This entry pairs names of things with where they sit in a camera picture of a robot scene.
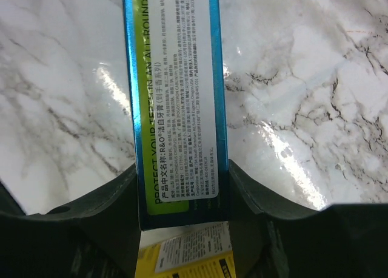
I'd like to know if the yellow toothpaste box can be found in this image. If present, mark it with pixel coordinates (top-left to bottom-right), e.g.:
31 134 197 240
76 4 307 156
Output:
135 222 236 277

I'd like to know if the blue green toothpaste box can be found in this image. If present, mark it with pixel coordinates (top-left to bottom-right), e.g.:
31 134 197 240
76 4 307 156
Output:
122 0 230 230

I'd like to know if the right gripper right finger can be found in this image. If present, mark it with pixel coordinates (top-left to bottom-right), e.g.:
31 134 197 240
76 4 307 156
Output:
229 162 387 277

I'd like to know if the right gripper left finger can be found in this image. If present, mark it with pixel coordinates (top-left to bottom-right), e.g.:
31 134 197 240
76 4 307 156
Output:
1 166 141 277

